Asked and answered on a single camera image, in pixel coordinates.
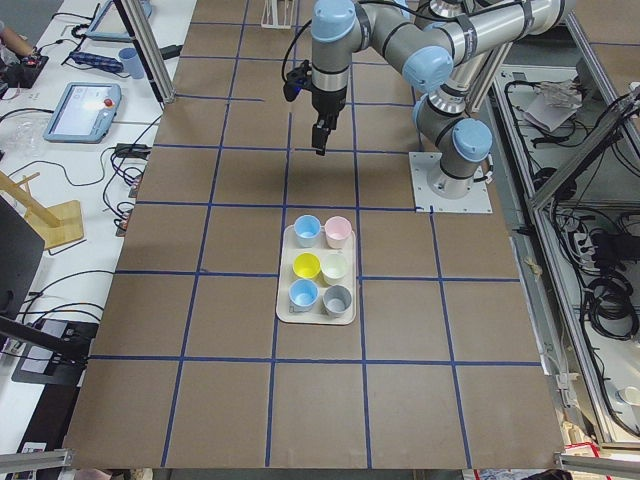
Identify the grey plastic cup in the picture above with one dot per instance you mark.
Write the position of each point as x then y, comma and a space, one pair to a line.
337, 300

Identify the beige plastic tray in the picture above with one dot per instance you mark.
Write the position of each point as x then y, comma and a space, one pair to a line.
317, 284

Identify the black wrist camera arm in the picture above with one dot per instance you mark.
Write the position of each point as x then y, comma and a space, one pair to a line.
297, 80

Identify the black monitor stand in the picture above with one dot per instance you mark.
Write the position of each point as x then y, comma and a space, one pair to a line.
55, 350

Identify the blue cup on desk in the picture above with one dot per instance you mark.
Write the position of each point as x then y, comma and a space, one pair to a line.
131, 62

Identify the wooden stand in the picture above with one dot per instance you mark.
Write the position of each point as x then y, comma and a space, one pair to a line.
57, 225

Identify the pink plastic cup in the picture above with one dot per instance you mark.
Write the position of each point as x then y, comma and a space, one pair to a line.
338, 230

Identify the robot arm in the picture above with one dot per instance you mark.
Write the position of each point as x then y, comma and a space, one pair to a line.
426, 57

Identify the black power adapter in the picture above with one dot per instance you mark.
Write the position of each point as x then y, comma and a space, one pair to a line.
171, 51

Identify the aluminium frame post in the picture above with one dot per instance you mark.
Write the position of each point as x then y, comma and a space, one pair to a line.
140, 33

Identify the yellow plastic cup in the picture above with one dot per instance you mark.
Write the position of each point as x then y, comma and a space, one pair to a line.
306, 266

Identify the white wire cup rack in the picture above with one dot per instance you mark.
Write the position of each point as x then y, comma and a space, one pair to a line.
278, 14

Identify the blue plaid umbrella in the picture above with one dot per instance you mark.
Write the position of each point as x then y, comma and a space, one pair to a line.
103, 63

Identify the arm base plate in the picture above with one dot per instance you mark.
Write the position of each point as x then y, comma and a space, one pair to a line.
435, 192

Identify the teach pendant tablet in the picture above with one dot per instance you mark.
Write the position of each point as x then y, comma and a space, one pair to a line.
107, 25
84, 113

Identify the pale green plastic cup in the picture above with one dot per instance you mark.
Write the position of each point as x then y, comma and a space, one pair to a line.
334, 268

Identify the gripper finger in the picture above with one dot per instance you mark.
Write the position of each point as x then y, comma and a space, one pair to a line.
323, 137
316, 137

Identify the blue plastic cup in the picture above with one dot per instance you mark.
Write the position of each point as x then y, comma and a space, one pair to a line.
307, 229
303, 294

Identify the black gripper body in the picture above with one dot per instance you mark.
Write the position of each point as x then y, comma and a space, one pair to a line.
328, 102

